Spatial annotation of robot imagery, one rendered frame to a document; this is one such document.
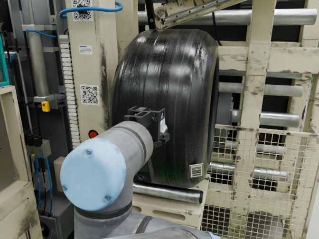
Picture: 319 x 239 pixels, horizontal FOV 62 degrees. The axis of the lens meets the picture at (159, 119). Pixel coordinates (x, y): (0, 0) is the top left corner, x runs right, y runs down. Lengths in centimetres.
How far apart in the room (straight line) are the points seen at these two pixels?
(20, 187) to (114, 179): 79
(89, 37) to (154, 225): 70
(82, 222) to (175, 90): 42
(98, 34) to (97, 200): 67
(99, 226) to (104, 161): 11
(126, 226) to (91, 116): 66
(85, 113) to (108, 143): 66
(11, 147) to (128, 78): 55
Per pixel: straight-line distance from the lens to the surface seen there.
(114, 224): 42
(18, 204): 113
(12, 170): 114
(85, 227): 43
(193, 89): 71
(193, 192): 95
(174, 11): 126
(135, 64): 77
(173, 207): 97
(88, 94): 101
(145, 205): 98
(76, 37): 99
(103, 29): 96
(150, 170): 59
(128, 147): 41
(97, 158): 36
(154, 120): 56
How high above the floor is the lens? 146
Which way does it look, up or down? 20 degrees down
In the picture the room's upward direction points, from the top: straight up
